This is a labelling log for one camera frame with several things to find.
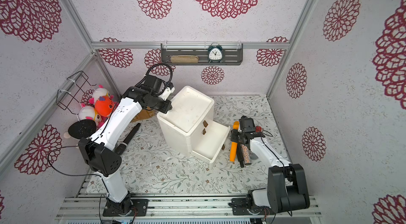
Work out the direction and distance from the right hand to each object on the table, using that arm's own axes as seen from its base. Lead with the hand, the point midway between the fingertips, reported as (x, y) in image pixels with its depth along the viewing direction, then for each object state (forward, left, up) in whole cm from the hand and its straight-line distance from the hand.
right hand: (234, 133), depth 90 cm
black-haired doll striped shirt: (-9, +75, +16) cm, 77 cm away
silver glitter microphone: (-10, -7, -7) cm, 14 cm away
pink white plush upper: (+19, +80, +14) cm, 84 cm away
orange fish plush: (+9, +74, +13) cm, 76 cm away
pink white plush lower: (+3, +79, +14) cm, 81 cm away
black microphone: (-10, -3, -6) cm, 12 cm away
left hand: (+5, +35, +16) cm, 39 cm away
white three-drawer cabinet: (-6, +23, +16) cm, 29 cm away
